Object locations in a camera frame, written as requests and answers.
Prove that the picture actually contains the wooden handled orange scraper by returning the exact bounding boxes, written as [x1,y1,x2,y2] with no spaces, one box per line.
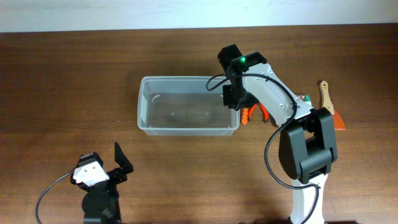
[319,81,346,131]

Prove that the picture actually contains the clear bag of wall plugs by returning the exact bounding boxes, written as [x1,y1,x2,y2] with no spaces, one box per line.
[297,95,312,105]

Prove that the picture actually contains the orange bit holder strip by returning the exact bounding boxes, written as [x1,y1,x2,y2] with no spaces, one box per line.
[241,108,249,125]

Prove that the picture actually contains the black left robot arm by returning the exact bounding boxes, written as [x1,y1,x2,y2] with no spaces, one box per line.
[70,142,134,224]

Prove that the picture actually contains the clear plastic container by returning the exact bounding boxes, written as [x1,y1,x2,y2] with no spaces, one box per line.
[137,76,240,136]

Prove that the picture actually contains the small red cutting pliers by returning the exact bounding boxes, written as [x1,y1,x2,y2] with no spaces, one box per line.
[248,103,269,123]

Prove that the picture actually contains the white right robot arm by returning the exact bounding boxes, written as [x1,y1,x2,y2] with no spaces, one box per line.
[217,44,338,223]

